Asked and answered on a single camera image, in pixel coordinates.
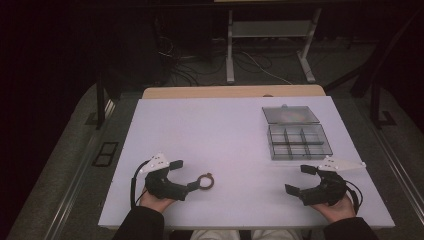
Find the person's left hand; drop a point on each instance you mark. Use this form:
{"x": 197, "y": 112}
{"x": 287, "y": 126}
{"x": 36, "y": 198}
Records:
{"x": 155, "y": 202}

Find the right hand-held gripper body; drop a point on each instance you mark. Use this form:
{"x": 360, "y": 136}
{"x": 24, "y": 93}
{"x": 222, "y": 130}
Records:
{"x": 325, "y": 191}

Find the black metal stand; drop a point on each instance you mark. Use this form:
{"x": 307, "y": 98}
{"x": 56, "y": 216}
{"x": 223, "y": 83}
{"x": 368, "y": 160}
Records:
{"x": 376, "y": 103}
{"x": 100, "y": 100}

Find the clear plastic compartment box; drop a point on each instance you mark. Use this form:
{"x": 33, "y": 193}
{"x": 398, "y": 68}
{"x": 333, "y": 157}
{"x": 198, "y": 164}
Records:
{"x": 296, "y": 140}

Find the wooden table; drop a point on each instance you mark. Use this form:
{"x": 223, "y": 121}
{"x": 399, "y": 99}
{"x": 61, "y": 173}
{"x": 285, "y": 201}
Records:
{"x": 216, "y": 91}

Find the white metal stand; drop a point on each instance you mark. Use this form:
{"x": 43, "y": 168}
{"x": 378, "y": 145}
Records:
{"x": 230, "y": 50}

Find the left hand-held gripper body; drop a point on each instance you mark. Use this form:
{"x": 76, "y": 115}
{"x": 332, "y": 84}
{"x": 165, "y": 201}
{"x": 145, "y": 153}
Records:
{"x": 163, "y": 188}

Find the person's right hand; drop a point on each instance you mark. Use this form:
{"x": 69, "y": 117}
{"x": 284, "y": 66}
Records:
{"x": 336, "y": 210}

